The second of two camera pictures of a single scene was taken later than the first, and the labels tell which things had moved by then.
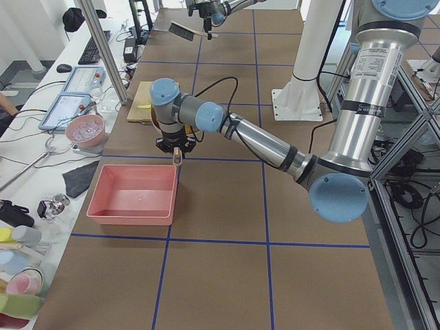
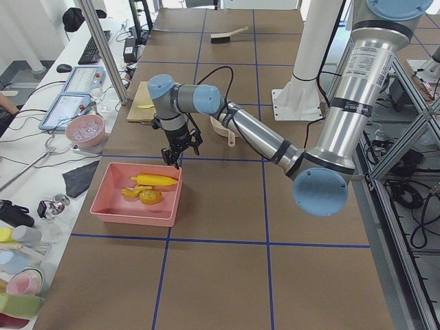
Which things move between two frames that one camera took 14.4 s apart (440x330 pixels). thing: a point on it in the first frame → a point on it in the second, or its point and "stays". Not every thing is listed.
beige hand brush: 186,32 → 224,38
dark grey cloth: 78,180 stays
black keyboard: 91,55 stays
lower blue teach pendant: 64,108 stays
